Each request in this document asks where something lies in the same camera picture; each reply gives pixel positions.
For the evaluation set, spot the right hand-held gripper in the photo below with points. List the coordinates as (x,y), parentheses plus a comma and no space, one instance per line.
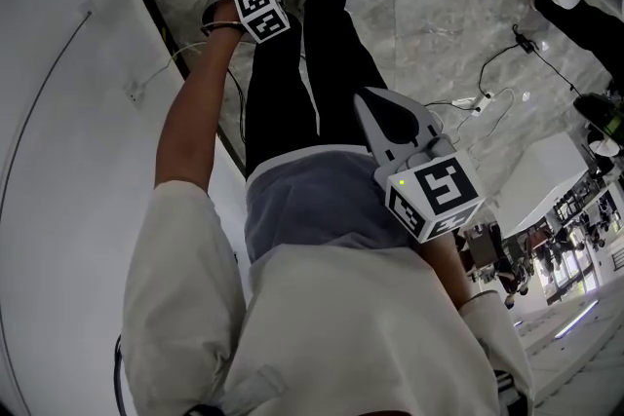
(439,190)

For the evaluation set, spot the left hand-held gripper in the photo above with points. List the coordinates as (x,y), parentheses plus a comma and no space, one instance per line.
(263,14)

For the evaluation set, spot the person's right forearm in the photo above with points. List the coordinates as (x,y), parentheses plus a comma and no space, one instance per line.
(446,273)

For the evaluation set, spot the person's left forearm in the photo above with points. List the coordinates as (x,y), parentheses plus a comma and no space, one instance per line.
(195,112)

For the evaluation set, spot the white power strip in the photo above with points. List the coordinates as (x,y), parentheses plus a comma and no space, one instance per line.
(470,102)

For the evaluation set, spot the person's grey inner shirt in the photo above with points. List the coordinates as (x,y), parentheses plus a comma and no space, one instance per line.
(317,204)

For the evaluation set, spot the person's black trousers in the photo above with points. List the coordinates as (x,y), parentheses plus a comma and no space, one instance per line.
(283,102)

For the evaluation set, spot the black power adapter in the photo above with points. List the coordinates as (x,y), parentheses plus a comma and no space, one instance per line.
(527,45)

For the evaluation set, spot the person's white t-shirt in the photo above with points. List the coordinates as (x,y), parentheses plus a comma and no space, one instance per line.
(351,331)

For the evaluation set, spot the white rectangular pedestal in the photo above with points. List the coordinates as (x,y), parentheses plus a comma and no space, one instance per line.
(541,185)

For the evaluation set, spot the white wall plug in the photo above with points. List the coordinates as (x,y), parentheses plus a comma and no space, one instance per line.
(134,91)

